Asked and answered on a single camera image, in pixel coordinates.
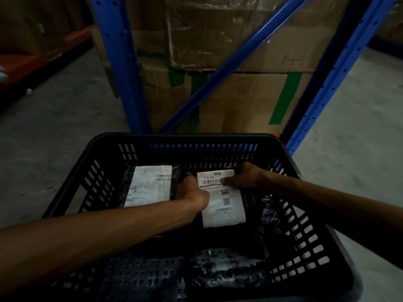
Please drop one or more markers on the person's right hand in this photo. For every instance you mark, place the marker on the person's right hand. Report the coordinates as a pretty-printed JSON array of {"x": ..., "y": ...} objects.
[{"x": 247, "y": 177}]

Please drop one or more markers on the person's left hand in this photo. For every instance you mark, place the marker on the person's left hand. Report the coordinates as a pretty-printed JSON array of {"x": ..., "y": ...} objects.
[{"x": 193, "y": 193}]

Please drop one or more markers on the person's left fingers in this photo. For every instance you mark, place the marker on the person's left fingers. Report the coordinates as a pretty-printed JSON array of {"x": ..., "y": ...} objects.
[{"x": 186, "y": 180}]

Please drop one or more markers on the person's right fingers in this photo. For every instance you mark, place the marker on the person's right fingers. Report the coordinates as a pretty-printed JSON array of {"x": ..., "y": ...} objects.
[{"x": 234, "y": 179}]

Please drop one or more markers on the black parcel with white label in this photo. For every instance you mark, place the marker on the black parcel with white label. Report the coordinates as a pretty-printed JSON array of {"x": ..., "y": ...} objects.
[
  {"x": 226, "y": 210},
  {"x": 148, "y": 187}
]

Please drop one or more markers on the person's left forearm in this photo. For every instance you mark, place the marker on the person's left forearm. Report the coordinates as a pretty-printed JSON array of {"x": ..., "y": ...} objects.
[{"x": 94, "y": 240}]

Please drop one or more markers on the person's right forearm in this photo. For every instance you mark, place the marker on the person's right forearm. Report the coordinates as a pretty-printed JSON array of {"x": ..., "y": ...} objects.
[{"x": 333, "y": 213}]

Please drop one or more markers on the black plastic crate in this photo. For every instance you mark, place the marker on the black plastic crate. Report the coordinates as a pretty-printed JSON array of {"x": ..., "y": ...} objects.
[{"x": 201, "y": 216}]

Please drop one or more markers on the large cardboard box green tape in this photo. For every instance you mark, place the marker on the large cardboard box green tape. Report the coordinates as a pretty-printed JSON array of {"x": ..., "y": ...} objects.
[{"x": 226, "y": 100}]

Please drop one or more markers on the large cardboard box clear wrap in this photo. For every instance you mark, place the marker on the large cardboard box clear wrap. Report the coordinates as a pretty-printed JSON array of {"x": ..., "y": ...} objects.
[{"x": 239, "y": 31}]

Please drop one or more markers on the orange rack beam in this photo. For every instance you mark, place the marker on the orange rack beam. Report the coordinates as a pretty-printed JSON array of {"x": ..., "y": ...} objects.
[{"x": 37, "y": 64}]

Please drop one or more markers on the cardboard boxes on orange rack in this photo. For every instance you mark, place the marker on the cardboard boxes on orange rack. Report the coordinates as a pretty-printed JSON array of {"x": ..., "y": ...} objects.
[{"x": 37, "y": 21}]

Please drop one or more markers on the blue metal rack frame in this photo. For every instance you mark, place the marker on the blue metal rack frame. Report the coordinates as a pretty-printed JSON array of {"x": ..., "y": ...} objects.
[{"x": 220, "y": 69}]

